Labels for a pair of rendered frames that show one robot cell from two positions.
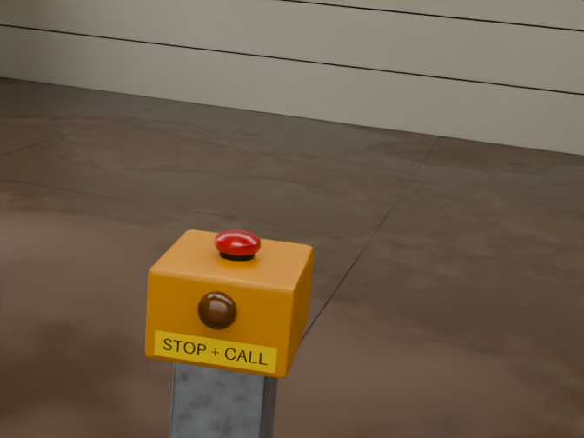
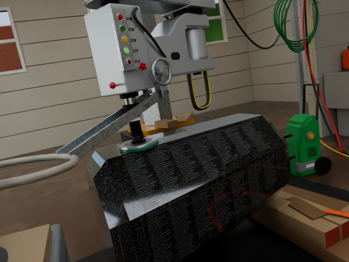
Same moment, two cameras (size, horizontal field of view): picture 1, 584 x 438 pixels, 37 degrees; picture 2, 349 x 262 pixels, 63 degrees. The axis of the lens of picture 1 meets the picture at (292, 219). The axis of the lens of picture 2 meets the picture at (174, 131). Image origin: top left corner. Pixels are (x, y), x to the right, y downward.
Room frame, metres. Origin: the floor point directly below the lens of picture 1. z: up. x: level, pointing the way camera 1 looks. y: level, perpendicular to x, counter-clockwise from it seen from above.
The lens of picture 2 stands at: (-0.27, -0.95, 1.17)
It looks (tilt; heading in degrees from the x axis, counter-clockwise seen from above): 11 degrees down; 327
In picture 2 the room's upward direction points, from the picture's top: 10 degrees counter-clockwise
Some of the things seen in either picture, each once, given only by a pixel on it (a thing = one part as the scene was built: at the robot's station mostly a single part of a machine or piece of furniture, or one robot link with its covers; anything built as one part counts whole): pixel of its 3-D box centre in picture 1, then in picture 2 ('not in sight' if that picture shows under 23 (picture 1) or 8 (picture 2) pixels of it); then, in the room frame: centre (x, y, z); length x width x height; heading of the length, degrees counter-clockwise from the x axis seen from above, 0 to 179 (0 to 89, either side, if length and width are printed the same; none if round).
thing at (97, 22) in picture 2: not in sight; (132, 54); (1.16, -1.70, 1.33); 0.36 x 0.22 x 0.45; 106
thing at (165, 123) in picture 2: not in sight; (165, 123); (1.72, -2.18, 0.81); 0.20 x 0.10 x 0.05; 1
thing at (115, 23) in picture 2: not in sight; (122, 40); (1.01, -1.58, 1.38); 0.08 x 0.03 x 0.28; 106
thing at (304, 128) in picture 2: not in sight; (301, 130); (1.36, -3.49, 0.43); 0.35 x 0.35 x 0.87; 68
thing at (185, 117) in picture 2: not in sight; (184, 117); (1.77, -2.41, 0.80); 0.20 x 0.10 x 0.05; 122
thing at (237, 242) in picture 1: (237, 243); not in sight; (0.71, 0.04, 1.09); 0.04 x 0.04 x 0.02
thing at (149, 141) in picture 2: not in sight; (138, 142); (1.14, -1.62, 0.85); 0.21 x 0.21 x 0.01
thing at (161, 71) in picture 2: not in sight; (157, 73); (1.05, -1.77, 1.20); 0.15 x 0.10 x 0.15; 106
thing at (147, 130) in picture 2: not in sight; (159, 125); (1.97, -2.26, 0.76); 0.49 x 0.49 x 0.05; 83
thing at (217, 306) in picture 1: (216, 310); not in sight; (0.64, 0.05, 1.05); 0.03 x 0.02 x 0.03; 83
